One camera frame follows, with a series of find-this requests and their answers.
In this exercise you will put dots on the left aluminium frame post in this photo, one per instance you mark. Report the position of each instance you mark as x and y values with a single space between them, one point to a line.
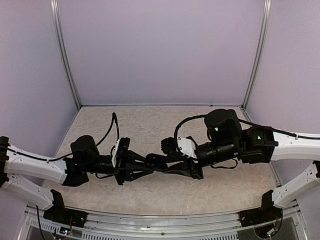
54 6

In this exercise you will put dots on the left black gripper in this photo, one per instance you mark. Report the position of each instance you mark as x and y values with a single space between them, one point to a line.
128 166

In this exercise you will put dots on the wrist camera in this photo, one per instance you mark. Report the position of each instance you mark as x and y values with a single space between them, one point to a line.
180 147
121 147

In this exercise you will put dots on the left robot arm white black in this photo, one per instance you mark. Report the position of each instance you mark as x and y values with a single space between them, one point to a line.
70 170

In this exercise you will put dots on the black earbud charging case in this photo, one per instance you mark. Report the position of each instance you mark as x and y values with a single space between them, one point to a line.
155 161

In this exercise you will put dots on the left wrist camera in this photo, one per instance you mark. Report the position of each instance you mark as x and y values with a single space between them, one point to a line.
121 147

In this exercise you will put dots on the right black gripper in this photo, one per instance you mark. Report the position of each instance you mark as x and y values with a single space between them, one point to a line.
184 168

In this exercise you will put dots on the front aluminium rail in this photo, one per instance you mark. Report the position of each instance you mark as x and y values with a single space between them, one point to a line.
230 225

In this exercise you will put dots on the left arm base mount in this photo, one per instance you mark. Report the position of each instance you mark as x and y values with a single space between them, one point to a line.
66 216

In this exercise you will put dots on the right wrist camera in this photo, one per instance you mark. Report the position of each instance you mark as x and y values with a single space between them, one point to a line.
180 147

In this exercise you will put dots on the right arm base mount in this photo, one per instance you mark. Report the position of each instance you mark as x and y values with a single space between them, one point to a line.
256 216

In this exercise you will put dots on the right aluminium frame post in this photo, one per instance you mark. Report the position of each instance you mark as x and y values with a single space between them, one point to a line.
258 53

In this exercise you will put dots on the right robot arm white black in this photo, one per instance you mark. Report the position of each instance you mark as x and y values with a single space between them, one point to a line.
257 144

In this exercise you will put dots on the aluminium frame post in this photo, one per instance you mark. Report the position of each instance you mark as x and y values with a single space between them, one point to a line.
258 53
54 6

